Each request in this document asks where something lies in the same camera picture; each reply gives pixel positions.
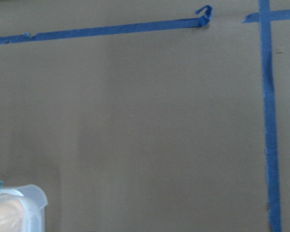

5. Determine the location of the clear plastic egg box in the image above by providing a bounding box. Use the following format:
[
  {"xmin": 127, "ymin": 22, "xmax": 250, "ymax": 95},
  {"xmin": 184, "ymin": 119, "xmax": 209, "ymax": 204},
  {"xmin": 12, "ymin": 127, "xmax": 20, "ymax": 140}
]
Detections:
[{"xmin": 0, "ymin": 181, "xmax": 48, "ymax": 232}]

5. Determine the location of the brown egg in box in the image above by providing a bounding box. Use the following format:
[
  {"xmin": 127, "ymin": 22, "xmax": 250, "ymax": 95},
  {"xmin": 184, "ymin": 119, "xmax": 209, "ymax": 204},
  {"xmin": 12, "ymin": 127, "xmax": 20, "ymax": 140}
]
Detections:
[{"xmin": 0, "ymin": 200, "xmax": 25, "ymax": 232}]

